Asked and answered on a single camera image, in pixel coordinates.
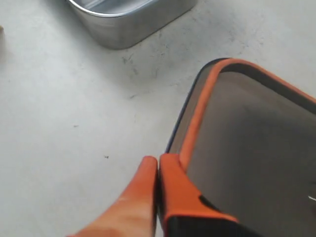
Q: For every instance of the steel two-compartment lunch box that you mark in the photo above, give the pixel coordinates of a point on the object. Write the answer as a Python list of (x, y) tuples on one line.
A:
[(120, 24)]

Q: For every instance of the dark translucent lunch box lid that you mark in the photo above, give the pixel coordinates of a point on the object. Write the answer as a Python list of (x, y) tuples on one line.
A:
[(247, 140)]

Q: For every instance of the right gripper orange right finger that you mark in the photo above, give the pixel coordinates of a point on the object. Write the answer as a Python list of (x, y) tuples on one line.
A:
[(185, 212)]

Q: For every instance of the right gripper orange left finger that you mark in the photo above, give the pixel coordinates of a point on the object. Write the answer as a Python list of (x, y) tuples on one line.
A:
[(134, 213)]

